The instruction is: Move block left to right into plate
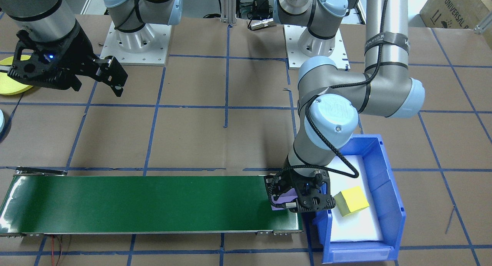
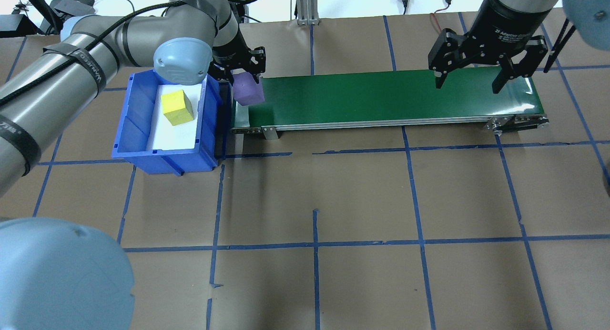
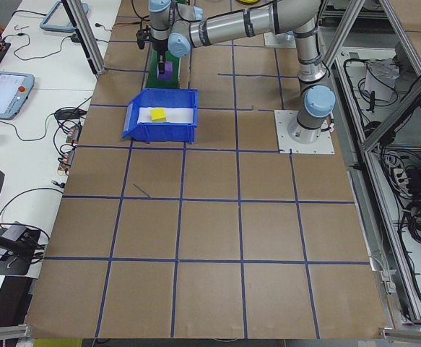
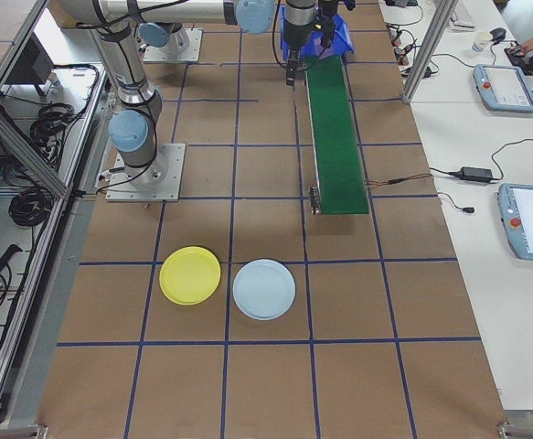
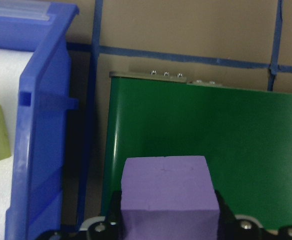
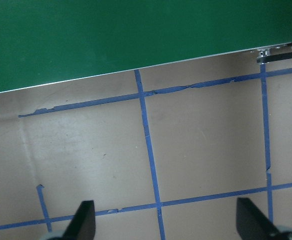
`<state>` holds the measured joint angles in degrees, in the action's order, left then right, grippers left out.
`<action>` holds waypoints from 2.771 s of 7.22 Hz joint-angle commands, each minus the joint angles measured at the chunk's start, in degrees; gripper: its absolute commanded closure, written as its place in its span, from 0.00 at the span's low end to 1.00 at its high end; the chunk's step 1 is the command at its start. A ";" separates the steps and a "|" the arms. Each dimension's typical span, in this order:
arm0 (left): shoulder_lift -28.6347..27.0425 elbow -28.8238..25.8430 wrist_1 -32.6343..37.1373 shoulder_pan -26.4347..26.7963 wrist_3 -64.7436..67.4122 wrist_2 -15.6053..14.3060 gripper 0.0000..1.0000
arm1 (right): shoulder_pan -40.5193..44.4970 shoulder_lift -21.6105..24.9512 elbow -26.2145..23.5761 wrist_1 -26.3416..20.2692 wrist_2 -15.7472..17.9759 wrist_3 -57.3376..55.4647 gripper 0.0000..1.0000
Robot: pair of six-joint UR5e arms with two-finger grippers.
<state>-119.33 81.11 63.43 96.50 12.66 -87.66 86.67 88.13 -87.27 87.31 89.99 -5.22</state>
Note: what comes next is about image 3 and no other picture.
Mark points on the black power adapter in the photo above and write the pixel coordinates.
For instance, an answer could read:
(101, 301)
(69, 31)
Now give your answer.
(76, 38)
(417, 178)

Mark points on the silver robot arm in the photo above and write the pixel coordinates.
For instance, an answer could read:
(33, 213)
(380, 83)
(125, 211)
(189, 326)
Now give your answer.
(232, 25)

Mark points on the metal Allen key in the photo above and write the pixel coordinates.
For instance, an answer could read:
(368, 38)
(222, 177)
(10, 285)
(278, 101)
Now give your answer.
(20, 27)

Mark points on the black power brick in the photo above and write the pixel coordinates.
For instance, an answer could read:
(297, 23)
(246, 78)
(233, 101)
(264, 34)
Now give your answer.
(67, 114)

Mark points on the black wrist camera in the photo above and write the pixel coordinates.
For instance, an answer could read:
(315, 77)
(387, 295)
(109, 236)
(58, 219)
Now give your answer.
(142, 36)

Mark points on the grey metal bracket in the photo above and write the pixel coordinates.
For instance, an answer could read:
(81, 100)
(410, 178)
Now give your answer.
(386, 283)

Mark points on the white crumpled bag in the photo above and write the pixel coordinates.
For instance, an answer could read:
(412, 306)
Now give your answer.
(380, 77)

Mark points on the white power strip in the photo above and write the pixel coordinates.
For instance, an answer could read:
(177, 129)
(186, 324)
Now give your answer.
(399, 175)

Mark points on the green conveyor belt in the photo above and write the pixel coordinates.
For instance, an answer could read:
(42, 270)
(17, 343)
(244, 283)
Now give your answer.
(152, 81)

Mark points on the purple foam block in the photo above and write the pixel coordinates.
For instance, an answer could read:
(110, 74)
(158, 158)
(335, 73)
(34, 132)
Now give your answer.
(169, 70)

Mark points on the aluminium profile bar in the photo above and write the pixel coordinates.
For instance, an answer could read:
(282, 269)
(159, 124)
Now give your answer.
(4, 330)
(412, 334)

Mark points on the white square base plate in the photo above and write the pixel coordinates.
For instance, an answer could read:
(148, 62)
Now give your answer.
(277, 41)
(318, 146)

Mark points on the V-shaped metal bar frame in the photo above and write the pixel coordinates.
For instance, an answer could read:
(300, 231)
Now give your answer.
(394, 121)

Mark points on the yellow foam block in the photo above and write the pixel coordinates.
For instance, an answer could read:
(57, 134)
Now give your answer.
(158, 115)

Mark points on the light blue teach pendant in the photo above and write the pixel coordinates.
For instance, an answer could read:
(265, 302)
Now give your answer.
(62, 16)
(4, 94)

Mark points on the small grey device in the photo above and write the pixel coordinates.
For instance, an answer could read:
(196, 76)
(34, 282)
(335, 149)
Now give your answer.
(15, 232)

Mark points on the blue plastic storage bin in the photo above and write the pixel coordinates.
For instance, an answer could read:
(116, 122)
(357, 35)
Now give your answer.
(167, 132)

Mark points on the small circuit board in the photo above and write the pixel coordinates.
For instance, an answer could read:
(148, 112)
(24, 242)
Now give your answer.
(66, 159)
(73, 134)

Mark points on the yellow plate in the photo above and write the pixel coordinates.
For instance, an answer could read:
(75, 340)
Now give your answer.
(248, 1)

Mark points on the black camera stand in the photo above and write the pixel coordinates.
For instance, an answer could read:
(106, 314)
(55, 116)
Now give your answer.
(0, 267)

